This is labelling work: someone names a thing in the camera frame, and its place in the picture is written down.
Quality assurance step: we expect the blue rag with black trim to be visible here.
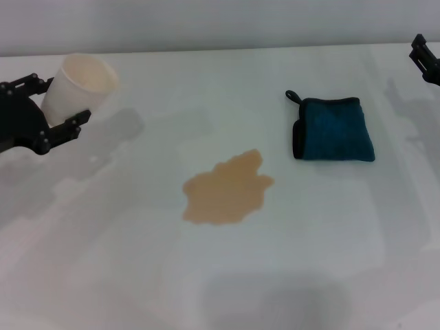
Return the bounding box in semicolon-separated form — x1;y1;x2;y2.
284;89;376;162

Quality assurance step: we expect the white paper cup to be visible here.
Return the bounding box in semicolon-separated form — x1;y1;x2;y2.
40;53;121;125

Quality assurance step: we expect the brown water stain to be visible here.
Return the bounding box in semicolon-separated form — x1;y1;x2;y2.
181;148;276;226

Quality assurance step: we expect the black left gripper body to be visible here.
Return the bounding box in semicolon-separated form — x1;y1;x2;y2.
0;91;51;155

